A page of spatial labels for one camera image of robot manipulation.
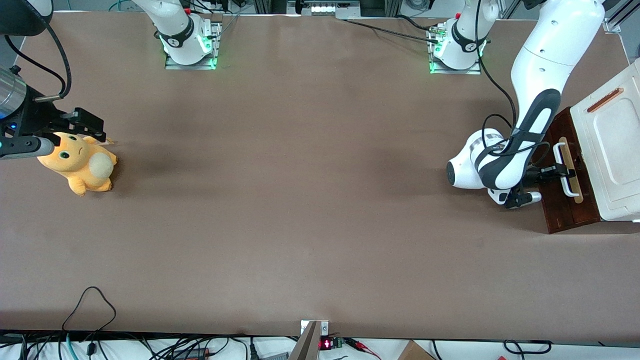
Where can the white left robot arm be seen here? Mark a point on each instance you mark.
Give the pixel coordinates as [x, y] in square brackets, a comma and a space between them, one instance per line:
[550, 50]

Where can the white and brown drawer cabinet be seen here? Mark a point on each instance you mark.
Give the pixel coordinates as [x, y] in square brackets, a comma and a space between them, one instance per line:
[620, 190]

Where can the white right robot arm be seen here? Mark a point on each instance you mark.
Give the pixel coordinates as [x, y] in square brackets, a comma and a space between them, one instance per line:
[175, 22]

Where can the aluminium frame profile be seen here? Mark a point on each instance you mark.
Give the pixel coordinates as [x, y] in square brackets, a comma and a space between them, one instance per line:
[612, 25]

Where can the brown cardboard piece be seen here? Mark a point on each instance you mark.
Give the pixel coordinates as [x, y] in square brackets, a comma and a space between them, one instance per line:
[415, 352]

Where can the lit device at table edge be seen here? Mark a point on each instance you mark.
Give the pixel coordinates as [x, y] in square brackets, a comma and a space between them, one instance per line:
[325, 8]

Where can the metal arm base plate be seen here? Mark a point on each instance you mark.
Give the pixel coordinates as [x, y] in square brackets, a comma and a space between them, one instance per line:
[475, 71]
[175, 65]

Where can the black power adapter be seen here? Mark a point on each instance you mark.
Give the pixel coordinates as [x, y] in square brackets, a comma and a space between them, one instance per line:
[192, 354]

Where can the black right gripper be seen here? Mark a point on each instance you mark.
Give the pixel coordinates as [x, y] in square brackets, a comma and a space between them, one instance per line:
[36, 118]

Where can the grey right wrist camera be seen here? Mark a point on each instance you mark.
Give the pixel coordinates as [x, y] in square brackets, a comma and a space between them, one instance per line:
[25, 147]

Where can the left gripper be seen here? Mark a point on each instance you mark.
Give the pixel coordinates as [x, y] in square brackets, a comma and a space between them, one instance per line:
[539, 174]

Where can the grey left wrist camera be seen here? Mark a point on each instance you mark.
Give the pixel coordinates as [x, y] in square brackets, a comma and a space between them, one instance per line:
[522, 200]

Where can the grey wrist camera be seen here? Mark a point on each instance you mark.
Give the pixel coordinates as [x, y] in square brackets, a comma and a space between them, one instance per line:
[25, 147]
[522, 200]

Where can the circuit board with red display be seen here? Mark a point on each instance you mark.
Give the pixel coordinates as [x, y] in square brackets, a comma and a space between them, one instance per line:
[326, 344]

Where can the grey power strip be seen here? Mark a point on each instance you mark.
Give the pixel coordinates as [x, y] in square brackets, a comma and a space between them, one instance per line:
[275, 357]

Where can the orange plush toy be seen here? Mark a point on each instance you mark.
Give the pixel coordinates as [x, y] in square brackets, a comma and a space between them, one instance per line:
[75, 167]

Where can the metal camera mount bar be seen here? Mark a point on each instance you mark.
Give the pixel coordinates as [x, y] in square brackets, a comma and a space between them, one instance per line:
[307, 345]

